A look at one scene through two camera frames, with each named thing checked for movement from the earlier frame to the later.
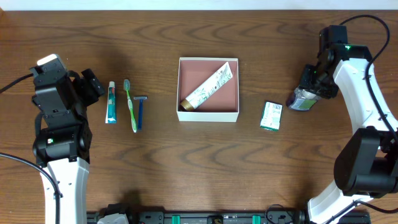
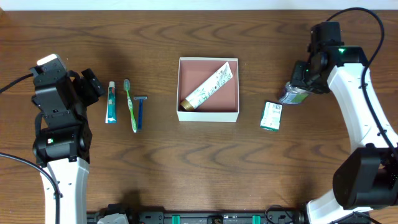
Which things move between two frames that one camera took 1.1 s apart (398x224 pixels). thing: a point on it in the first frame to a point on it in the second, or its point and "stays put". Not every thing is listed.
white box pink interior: [223, 104] stays put
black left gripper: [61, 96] stays put
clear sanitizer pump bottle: [305, 99] to [293, 95]
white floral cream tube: [208, 88] stays put
